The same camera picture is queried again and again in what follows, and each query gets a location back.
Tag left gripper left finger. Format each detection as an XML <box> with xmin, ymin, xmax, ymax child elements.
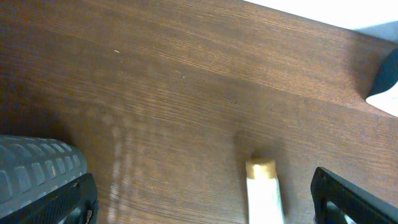
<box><xmin>1</xmin><ymin>173</ymin><xmax>99</xmax><ymax>224</ymax></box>

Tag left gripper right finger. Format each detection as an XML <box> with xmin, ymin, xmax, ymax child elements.
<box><xmin>310</xmin><ymin>167</ymin><xmax>397</xmax><ymax>224</ymax></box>

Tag white cream tube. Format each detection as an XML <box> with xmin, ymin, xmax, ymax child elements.
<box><xmin>246</xmin><ymin>159</ymin><xmax>285</xmax><ymax>224</ymax></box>

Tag white barcode scanner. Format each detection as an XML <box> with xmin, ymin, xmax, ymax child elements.
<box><xmin>365</xmin><ymin>46</ymin><xmax>398</xmax><ymax>118</ymax></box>

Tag grey plastic mesh basket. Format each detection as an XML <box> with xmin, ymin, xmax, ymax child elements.
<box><xmin>1</xmin><ymin>135</ymin><xmax>87</xmax><ymax>218</ymax></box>

